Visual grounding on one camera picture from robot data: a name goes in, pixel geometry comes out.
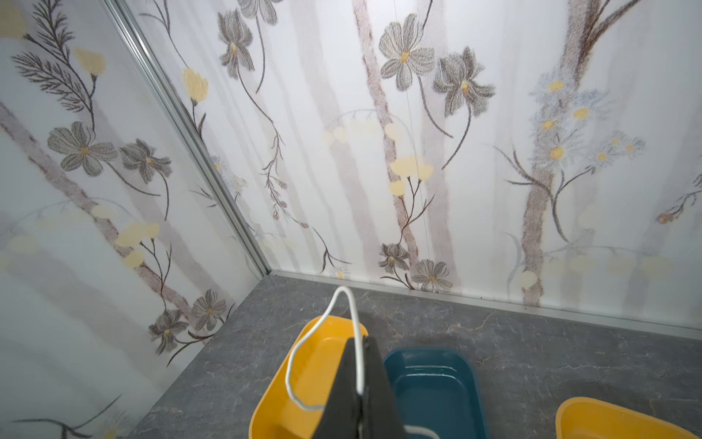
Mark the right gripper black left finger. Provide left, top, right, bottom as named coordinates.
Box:
left=312, top=338, right=361, bottom=439

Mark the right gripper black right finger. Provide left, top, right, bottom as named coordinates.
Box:
left=361, top=337, right=408, bottom=439

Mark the white thin cable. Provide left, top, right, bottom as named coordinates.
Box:
left=283, top=284, right=442, bottom=439

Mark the left yellow plastic tray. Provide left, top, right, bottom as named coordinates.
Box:
left=249, top=316, right=354, bottom=438

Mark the yellow plastic tray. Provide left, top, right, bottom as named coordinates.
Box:
left=249, top=316, right=354, bottom=438
left=555, top=397, right=698, bottom=439

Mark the teal plastic tray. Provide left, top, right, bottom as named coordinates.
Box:
left=384, top=348, right=489, bottom=439

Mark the right yellow plastic tray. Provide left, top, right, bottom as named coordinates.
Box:
left=555, top=397, right=698, bottom=439

